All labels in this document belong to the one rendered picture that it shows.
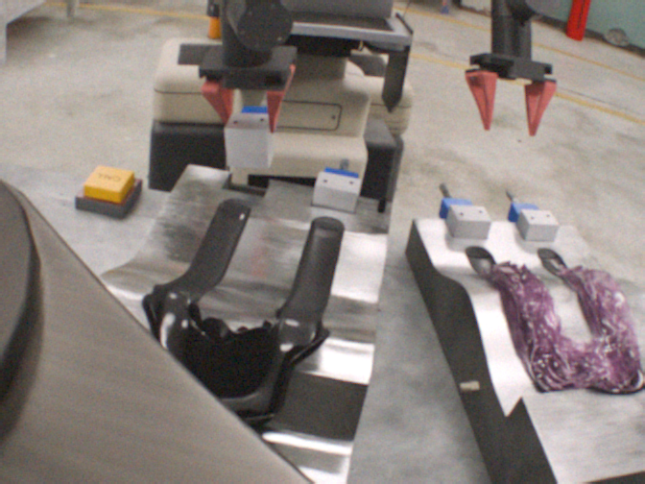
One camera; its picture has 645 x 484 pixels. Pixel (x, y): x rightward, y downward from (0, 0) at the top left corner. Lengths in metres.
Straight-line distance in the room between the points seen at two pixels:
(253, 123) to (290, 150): 0.37
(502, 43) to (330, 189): 0.30
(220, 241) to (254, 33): 0.25
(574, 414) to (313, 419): 0.24
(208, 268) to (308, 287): 0.11
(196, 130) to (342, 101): 0.40
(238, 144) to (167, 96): 0.64
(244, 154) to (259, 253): 0.13
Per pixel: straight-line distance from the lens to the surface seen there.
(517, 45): 0.96
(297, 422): 0.65
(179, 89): 1.50
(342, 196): 0.90
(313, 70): 1.25
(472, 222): 0.97
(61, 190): 1.10
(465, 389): 0.77
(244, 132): 0.87
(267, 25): 0.73
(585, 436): 0.67
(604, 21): 6.32
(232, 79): 0.83
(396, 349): 0.86
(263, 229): 0.86
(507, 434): 0.71
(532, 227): 1.01
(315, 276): 0.81
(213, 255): 0.82
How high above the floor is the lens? 1.35
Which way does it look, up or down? 33 degrees down
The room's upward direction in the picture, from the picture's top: 9 degrees clockwise
